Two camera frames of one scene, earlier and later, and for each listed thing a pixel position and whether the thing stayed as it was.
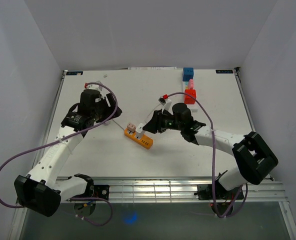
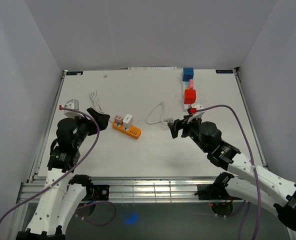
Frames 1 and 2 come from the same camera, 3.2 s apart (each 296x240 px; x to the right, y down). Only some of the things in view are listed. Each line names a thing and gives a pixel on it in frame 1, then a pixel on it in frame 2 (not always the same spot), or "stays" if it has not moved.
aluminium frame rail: (140, 189) stays
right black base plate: (205, 192) stays
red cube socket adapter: (188, 100) stays
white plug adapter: (139, 131) -> (126, 120)
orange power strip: (146, 141) -> (133, 131)
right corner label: (224, 71) stays
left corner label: (76, 73) stays
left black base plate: (97, 191) stays
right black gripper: (156, 123) -> (177, 125)
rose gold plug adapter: (131, 127) -> (118, 119)
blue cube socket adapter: (188, 73) stays
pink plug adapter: (191, 83) stays
